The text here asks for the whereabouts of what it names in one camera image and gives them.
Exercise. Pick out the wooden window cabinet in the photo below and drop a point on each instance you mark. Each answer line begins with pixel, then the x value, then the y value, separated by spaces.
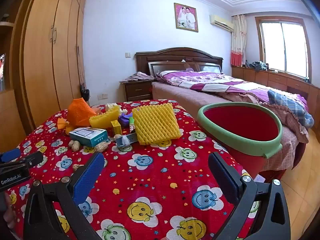
pixel 275 78

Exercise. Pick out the lit screen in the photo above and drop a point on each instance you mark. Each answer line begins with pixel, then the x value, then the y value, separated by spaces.
pixel 2 72

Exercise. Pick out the blue plaid cloth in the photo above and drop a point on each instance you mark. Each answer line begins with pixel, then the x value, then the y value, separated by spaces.
pixel 287 105

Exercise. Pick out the window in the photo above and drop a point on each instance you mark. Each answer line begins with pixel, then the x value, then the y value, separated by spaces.
pixel 282 47

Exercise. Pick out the small yellow box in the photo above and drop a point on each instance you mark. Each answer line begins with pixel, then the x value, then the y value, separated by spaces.
pixel 116 127

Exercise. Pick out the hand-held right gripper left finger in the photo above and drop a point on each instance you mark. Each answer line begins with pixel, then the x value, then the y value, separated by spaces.
pixel 88 177

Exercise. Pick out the bed with pink bedspread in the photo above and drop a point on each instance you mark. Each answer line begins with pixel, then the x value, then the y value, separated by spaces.
pixel 180 95

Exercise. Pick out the wall air conditioner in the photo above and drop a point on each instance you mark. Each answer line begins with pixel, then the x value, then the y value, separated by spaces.
pixel 221 21

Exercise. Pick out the small yellow foam net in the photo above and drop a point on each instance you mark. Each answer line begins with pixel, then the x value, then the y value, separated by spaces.
pixel 105 118

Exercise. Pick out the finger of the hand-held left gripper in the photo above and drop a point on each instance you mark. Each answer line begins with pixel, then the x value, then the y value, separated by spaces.
pixel 10 155
pixel 30 158

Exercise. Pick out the large yellow foam net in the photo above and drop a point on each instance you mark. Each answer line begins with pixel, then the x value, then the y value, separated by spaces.
pixel 156 123

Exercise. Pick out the purple plastic toy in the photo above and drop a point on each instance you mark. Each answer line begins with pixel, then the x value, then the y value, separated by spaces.
pixel 125 120

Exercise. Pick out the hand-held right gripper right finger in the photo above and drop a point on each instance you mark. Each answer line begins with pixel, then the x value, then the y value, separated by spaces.
pixel 222 177

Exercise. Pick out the purple and white quilt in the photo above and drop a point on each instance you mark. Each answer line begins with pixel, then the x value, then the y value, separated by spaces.
pixel 200 82

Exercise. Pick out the framed wall photo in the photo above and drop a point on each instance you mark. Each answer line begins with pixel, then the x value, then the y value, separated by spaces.
pixel 186 17

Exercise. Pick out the peanut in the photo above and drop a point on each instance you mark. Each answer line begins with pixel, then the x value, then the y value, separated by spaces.
pixel 74 145
pixel 102 147

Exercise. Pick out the wooden wardrobe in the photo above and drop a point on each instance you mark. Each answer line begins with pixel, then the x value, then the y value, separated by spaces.
pixel 50 67

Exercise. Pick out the blue clothes heap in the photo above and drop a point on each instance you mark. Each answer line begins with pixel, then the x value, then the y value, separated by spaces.
pixel 258 65

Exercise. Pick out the pink clothes pile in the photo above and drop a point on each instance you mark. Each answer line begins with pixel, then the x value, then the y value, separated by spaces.
pixel 136 77

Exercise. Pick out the black plug adapter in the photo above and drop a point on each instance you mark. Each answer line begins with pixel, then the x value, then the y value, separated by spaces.
pixel 85 93

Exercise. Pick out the wall socket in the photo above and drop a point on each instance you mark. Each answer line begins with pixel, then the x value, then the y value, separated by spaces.
pixel 102 96

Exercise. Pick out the red bin with green rim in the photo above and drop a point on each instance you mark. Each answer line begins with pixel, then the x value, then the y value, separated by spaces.
pixel 240 122

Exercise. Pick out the dark wooden nightstand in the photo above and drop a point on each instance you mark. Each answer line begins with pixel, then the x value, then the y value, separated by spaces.
pixel 137 91

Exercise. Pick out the white tissue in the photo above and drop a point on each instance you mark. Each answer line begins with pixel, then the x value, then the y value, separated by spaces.
pixel 111 107

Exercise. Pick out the large orange foam net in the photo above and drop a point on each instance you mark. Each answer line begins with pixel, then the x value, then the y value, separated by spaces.
pixel 80 112

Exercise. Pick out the white and red curtain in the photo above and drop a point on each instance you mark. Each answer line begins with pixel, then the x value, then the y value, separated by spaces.
pixel 238 42

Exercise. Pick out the teal and white box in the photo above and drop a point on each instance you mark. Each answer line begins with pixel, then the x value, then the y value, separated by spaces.
pixel 87 135

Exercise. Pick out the dark wooden headboard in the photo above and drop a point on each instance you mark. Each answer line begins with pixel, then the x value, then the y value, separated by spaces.
pixel 175 55

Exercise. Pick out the colourful snack packet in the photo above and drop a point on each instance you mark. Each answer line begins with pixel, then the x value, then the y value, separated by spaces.
pixel 132 125

